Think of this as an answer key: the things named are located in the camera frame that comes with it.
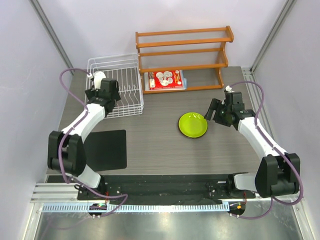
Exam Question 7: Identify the green plate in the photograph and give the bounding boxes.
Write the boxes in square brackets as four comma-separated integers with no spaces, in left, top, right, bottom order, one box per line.
[178,112,208,139]

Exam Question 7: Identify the white wire dish rack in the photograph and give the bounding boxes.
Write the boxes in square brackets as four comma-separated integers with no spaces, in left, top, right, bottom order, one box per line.
[87,53,144,119]

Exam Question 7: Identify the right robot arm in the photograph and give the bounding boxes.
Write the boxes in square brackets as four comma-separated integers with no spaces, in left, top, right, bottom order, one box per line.
[204,92,300,198]

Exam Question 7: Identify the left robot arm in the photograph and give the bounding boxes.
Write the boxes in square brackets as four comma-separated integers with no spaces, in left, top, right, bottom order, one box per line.
[47,77,121,200]

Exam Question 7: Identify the orange wooden shelf rack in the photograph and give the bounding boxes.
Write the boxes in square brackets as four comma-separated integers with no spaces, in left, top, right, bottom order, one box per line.
[135,25,235,94]

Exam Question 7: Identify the red picture book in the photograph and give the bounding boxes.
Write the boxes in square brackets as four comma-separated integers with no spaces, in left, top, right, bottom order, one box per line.
[143,70,187,92]

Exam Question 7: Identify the black rubber mat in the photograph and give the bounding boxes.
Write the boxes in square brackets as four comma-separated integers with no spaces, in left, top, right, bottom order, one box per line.
[84,129,127,172]

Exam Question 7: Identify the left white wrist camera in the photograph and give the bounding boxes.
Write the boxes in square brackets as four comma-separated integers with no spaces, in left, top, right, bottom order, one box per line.
[87,71,106,90]

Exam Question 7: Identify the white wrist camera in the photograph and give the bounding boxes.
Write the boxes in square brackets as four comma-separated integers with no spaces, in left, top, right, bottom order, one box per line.
[224,85,232,93]
[87,71,106,90]

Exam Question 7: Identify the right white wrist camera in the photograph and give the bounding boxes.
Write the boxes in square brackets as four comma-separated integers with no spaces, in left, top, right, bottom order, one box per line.
[224,85,232,93]

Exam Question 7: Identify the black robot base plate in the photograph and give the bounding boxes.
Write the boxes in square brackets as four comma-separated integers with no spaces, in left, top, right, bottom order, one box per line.
[77,174,256,205]

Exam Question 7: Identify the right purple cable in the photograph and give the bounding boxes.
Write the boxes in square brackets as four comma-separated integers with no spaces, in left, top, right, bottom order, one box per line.
[228,80,305,220]

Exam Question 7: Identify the white slotted cable duct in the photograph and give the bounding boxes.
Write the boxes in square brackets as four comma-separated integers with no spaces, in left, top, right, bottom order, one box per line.
[42,202,230,214]

